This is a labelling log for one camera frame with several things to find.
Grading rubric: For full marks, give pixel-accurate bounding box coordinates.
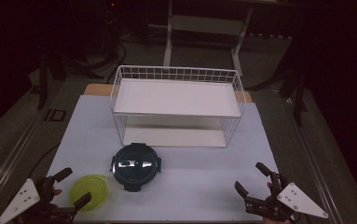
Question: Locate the white table cover sheet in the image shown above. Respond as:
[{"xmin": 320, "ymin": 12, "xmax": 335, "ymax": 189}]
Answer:
[{"xmin": 47, "ymin": 94, "xmax": 280, "ymax": 222}]

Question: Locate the black stand leg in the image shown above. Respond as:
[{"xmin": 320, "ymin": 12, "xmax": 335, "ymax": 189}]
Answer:
[
  {"xmin": 278, "ymin": 69, "xmax": 309, "ymax": 127},
  {"xmin": 37, "ymin": 50, "xmax": 67, "ymax": 110}
]

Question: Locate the black floor cable bundle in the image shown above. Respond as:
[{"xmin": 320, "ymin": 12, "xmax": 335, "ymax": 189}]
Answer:
[{"xmin": 82, "ymin": 36, "xmax": 128, "ymax": 85}]

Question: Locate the dark round lidded food container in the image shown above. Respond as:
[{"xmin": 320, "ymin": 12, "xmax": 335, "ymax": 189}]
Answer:
[{"xmin": 109, "ymin": 142, "xmax": 163, "ymax": 193}]

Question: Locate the yellow-green plastic plate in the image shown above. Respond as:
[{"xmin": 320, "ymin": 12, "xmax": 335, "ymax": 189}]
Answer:
[{"xmin": 69, "ymin": 174, "xmax": 111, "ymax": 213}]

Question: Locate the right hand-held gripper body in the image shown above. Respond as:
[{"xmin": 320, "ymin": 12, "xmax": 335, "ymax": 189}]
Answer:
[{"xmin": 243, "ymin": 173, "xmax": 329, "ymax": 224}]

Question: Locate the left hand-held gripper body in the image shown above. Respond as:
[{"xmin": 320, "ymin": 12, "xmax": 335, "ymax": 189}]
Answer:
[{"xmin": 0, "ymin": 175, "xmax": 76, "ymax": 224}]

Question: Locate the person's right hand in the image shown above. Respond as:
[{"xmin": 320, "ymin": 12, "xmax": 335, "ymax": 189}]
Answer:
[{"xmin": 263, "ymin": 217, "xmax": 289, "ymax": 224}]

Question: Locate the thin black floor cable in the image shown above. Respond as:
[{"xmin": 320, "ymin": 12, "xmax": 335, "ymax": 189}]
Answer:
[{"xmin": 26, "ymin": 141, "xmax": 62, "ymax": 179}]

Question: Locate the white metal table frame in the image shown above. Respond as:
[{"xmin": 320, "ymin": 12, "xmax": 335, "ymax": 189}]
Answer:
[{"xmin": 147, "ymin": 0, "xmax": 255, "ymax": 77}]

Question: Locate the white wire shelf rack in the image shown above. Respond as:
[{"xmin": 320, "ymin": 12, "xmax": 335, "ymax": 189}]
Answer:
[{"xmin": 110, "ymin": 64, "xmax": 247, "ymax": 149}]

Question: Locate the metal floor rail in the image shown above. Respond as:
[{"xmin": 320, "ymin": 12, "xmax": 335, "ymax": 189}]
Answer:
[
  {"xmin": 281, "ymin": 95, "xmax": 343, "ymax": 224},
  {"xmin": 0, "ymin": 99, "xmax": 59, "ymax": 208}
]

